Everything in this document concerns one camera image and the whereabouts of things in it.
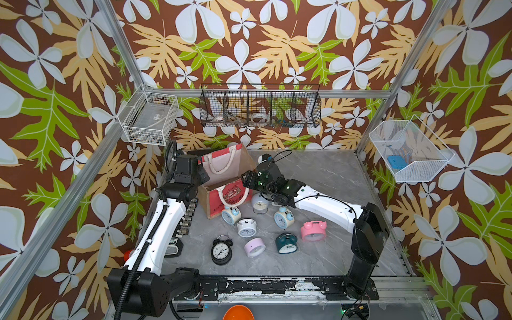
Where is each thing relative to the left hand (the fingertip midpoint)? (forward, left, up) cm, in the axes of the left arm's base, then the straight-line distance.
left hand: (200, 169), depth 79 cm
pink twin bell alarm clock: (-18, -47, -17) cm, 54 cm away
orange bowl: (-46, -16, -22) cm, 53 cm away
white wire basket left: (+22, +25, +9) cm, 34 cm away
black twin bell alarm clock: (-25, -8, -22) cm, 34 cm away
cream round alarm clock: (-12, -12, -18) cm, 25 cm away
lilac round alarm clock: (-25, -22, -18) cm, 38 cm away
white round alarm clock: (-17, -19, -18) cm, 31 cm away
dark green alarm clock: (-23, -35, -18) cm, 46 cm away
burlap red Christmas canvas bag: (+10, -8, -10) cm, 16 cm away
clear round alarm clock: (-5, -24, -19) cm, 32 cm away
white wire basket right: (+9, -87, +2) cm, 88 cm away
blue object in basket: (+4, -81, +1) cm, 81 cm away
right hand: (-1, -17, -4) cm, 18 cm away
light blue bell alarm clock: (-13, -35, -17) cm, 41 cm away
